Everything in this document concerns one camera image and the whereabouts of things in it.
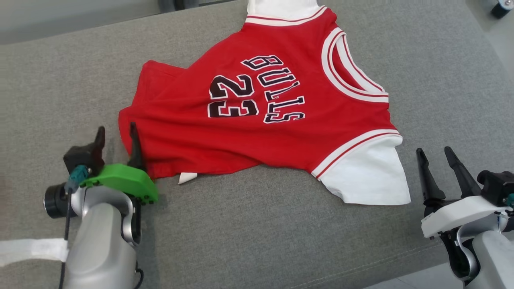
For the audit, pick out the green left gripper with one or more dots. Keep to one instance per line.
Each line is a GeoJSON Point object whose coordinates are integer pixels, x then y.
{"type": "Point", "coordinates": [128, 180]}

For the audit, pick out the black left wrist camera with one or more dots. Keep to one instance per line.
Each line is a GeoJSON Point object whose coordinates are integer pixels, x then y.
{"type": "Point", "coordinates": [82, 156]}

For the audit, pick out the black caster wheel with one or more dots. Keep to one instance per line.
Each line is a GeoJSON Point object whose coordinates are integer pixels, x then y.
{"type": "Point", "coordinates": [502, 8]}

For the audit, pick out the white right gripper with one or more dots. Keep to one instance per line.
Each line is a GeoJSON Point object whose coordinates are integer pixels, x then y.
{"type": "Point", "coordinates": [453, 214]}

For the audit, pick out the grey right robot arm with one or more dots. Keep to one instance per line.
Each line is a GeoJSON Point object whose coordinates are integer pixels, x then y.
{"type": "Point", "coordinates": [490, 253]}

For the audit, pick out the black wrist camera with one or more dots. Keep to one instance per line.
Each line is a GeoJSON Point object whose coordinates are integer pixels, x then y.
{"type": "Point", "coordinates": [82, 156]}
{"type": "Point", "coordinates": [496, 186]}

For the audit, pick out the grey fabric sofa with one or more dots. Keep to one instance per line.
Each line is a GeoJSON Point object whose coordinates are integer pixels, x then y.
{"type": "Point", "coordinates": [241, 224]}

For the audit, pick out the red Bulls basketball jersey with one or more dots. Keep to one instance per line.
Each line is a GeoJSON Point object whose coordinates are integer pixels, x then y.
{"type": "Point", "coordinates": [261, 136]}

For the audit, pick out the grey partition post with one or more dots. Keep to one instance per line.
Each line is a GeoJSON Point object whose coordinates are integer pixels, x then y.
{"type": "Point", "coordinates": [176, 4]}

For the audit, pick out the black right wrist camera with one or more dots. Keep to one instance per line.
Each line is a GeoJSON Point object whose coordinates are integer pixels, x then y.
{"type": "Point", "coordinates": [496, 186]}

